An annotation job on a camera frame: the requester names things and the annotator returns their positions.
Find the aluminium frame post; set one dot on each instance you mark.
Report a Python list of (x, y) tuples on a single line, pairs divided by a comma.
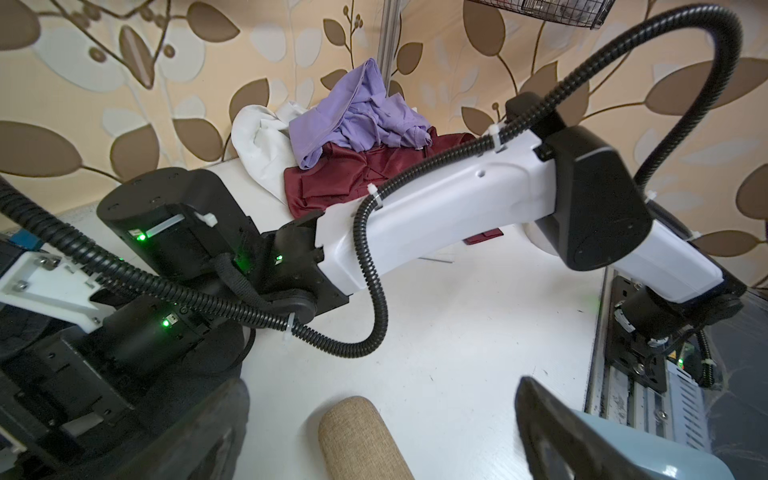
[(389, 31)]

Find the light blue flat bar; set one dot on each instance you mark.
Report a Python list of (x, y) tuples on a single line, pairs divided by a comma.
[(658, 457)]

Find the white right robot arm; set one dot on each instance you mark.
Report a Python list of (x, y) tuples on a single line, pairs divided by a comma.
[(317, 278)]

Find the purple cloth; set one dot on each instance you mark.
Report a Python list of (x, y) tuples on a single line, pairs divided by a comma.
[(359, 115)]

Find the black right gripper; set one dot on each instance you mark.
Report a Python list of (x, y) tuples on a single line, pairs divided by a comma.
[(137, 398)]

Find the beige oval pad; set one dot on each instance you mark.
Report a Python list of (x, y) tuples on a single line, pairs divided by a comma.
[(356, 443)]

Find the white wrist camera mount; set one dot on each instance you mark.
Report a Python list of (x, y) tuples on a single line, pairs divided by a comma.
[(50, 285)]

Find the black wire basket right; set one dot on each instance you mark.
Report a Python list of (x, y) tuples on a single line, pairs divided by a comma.
[(589, 14)]

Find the white cloth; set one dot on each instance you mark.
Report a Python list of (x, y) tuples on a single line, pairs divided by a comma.
[(262, 141)]

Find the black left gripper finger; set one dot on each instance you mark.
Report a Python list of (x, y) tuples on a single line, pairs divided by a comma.
[(558, 444)]

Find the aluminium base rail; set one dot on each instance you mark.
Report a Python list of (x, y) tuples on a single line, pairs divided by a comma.
[(652, 395)]

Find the maroon cloth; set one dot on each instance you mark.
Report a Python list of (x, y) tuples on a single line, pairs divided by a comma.
[(342, 175)]

